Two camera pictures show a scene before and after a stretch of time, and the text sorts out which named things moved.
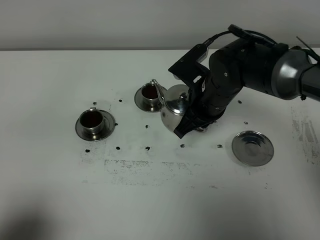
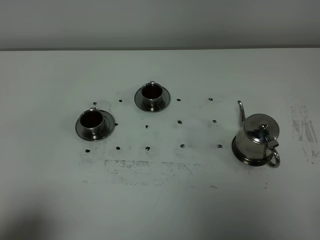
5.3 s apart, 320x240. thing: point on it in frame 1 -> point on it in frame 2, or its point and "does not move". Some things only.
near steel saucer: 138,99 does not move
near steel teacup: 151,94 does not move
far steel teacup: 91,121 does not move
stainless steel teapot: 175,99 -> 256,137
